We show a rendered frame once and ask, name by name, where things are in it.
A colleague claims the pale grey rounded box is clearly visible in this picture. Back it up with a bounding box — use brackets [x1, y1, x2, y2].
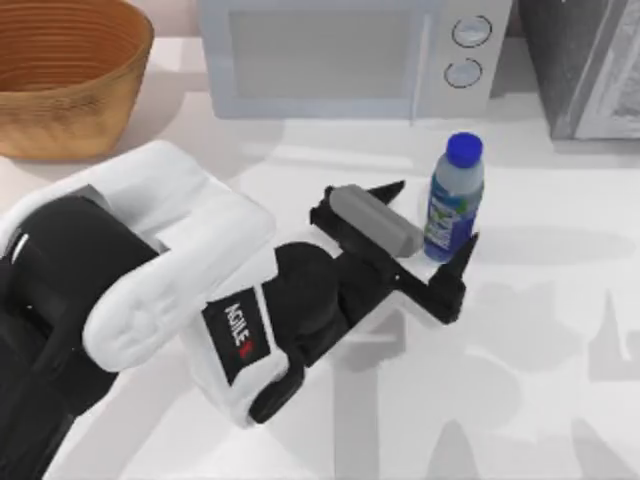
[326, 184, 424, 259]

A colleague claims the clear bottle with blue cap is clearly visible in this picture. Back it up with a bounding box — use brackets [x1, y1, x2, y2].
[423, 131, 486, 264]

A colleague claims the round microwave knob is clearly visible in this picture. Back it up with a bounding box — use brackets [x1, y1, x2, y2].
[443, 56, 485, 91]
[451, 13, 494, 49]

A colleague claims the pale microwave oven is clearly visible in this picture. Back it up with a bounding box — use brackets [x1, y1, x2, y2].
[194, 0, 512, 122]

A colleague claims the microwave oven door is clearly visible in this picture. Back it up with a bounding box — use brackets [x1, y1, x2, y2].
[195, 0, 432, 122]

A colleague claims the brown woven basket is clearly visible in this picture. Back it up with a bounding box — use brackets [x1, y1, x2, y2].
[0, 0, 156, 162]

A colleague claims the microwave door handle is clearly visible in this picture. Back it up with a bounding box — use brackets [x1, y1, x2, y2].
[410, 12, 433, 126]

